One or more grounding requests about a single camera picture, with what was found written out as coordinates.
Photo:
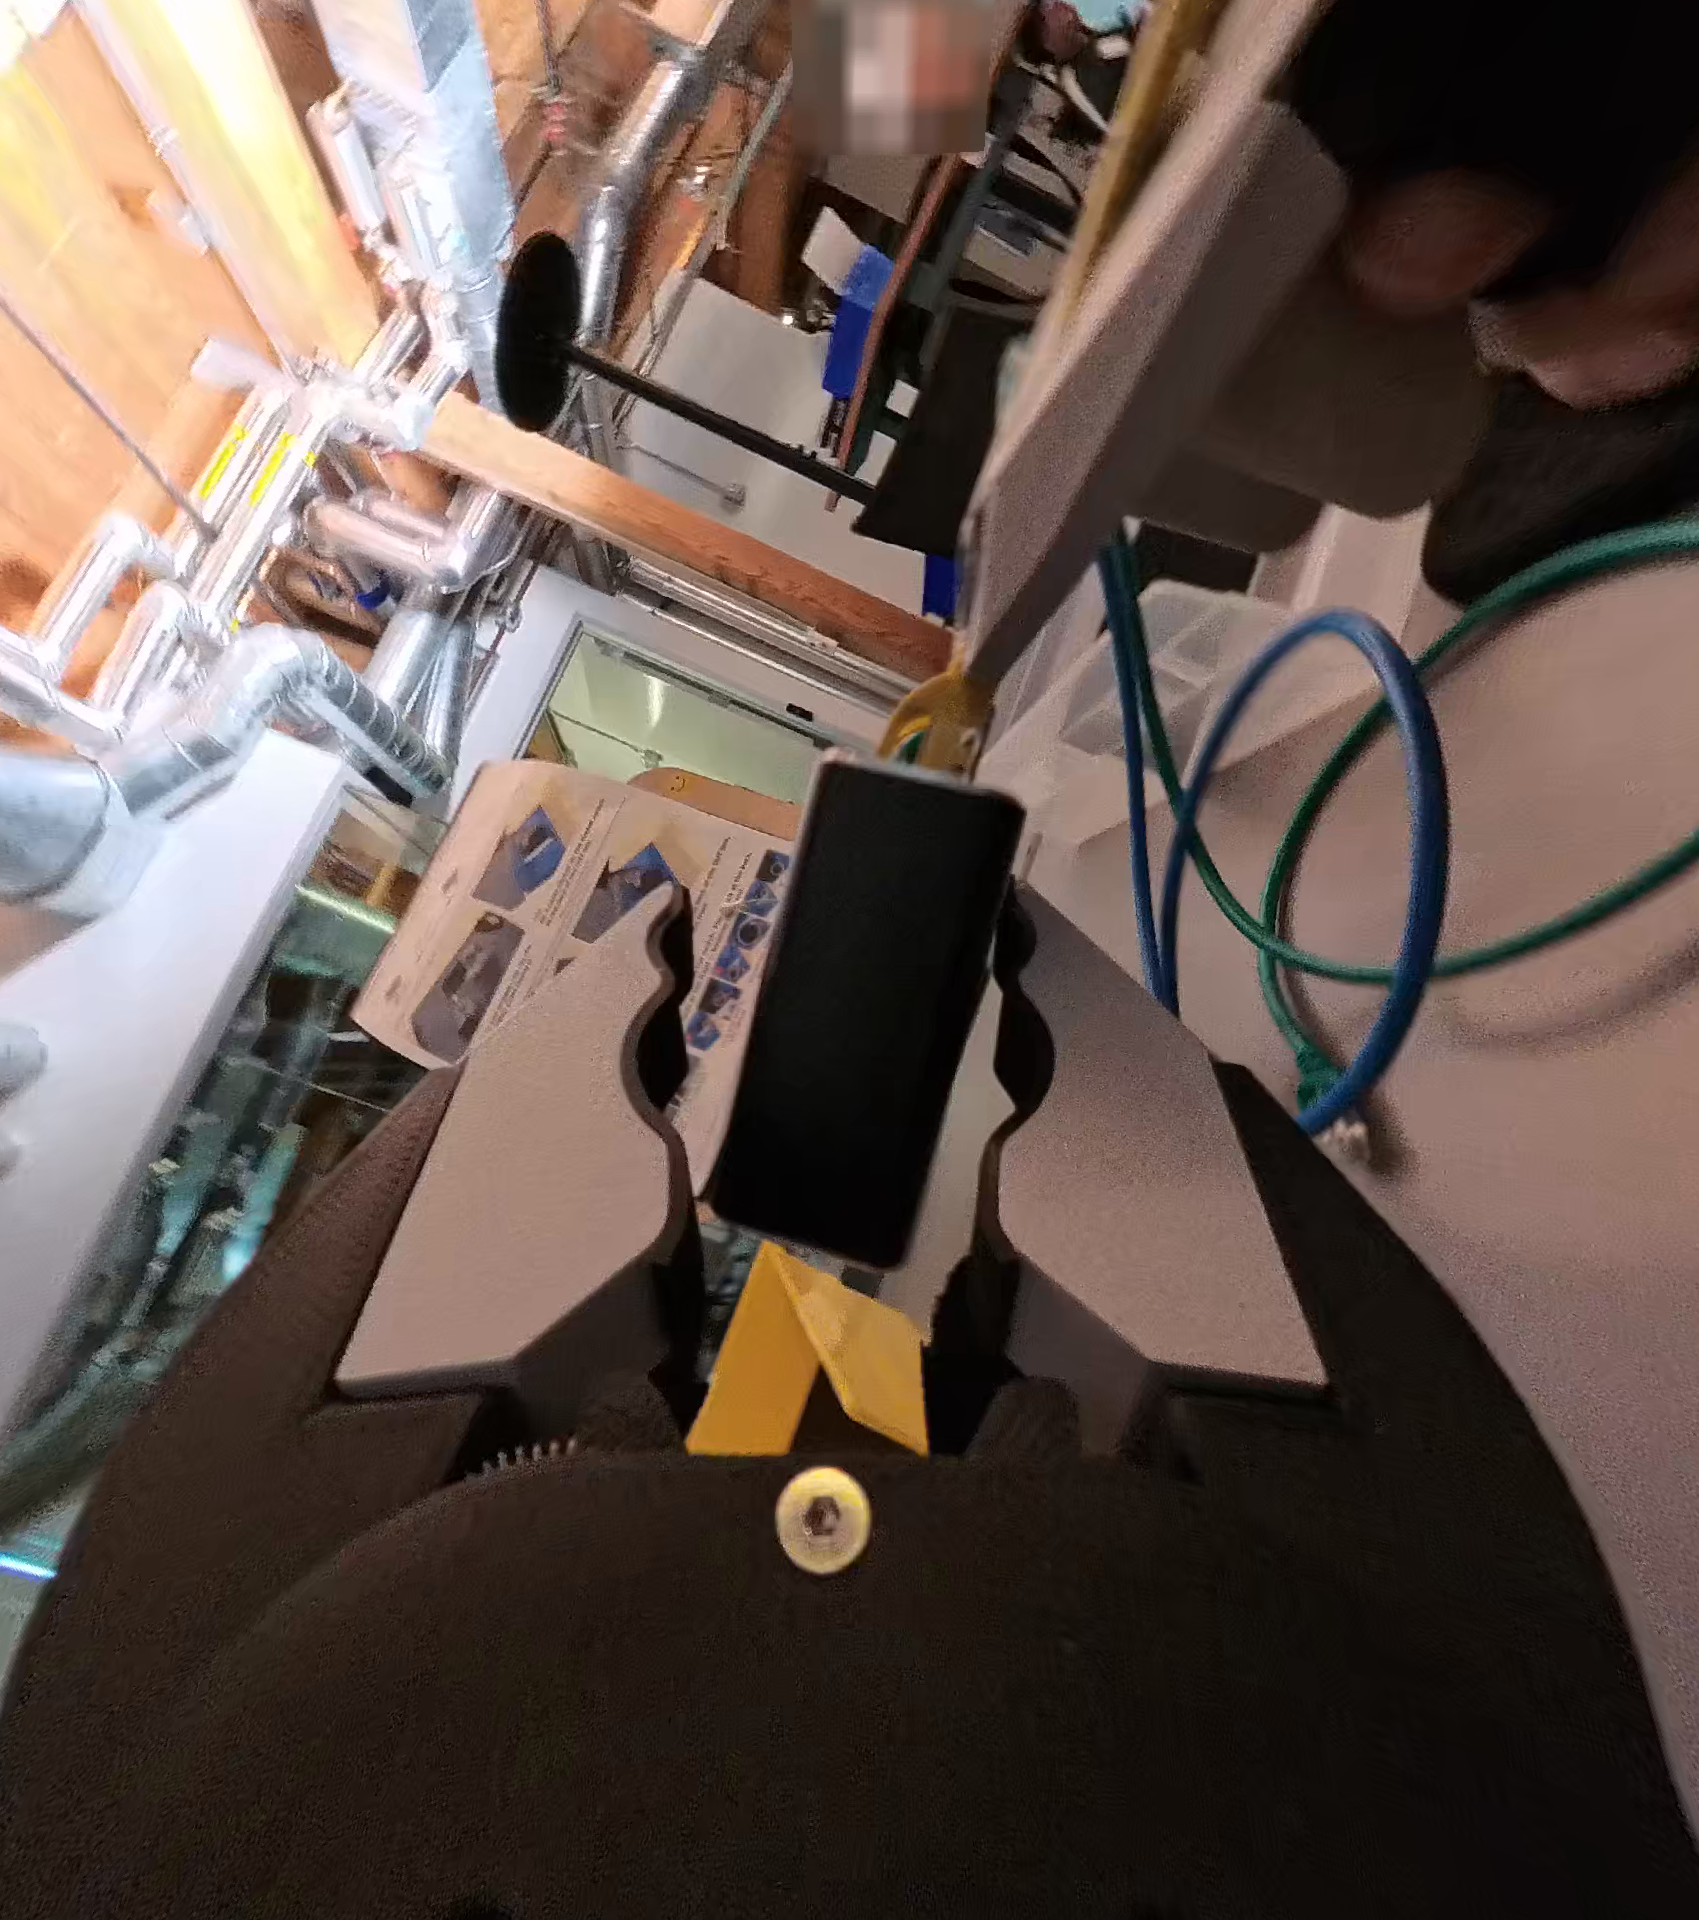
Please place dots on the yellow plastic bin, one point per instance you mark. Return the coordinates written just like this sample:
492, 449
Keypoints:
789, 1363

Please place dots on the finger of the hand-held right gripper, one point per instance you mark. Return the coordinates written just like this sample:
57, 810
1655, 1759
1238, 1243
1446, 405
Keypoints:
1148, 345

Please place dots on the clear plastic bin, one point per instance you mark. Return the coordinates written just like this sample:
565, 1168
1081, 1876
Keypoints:
1061, 750

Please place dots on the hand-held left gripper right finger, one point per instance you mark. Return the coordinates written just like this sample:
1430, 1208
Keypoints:
1163, 1200

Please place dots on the foil wrapped duct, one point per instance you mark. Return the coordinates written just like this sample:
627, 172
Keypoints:
428, 134

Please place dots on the black round disc stand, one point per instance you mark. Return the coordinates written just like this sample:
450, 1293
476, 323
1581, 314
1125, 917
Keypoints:
536, 329

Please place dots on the printed instruction sheet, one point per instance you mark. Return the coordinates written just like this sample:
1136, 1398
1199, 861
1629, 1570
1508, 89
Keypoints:
550, 901

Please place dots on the instruction sheet on stand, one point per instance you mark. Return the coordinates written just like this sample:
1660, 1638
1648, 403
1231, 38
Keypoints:
727, 810

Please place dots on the silver ventilation duct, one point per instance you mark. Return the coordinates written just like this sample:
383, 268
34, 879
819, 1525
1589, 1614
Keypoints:
23, 825

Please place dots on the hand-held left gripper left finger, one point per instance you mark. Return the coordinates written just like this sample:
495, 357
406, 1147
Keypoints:
520, 1168

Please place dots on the person's right hand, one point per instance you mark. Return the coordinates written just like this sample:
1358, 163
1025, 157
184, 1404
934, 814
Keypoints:
1659, 268

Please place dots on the blue crate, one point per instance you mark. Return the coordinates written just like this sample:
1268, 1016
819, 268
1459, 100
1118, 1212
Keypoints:
857, 322

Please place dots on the black ethernet switch box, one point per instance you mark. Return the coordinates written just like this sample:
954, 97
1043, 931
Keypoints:
857, 1020

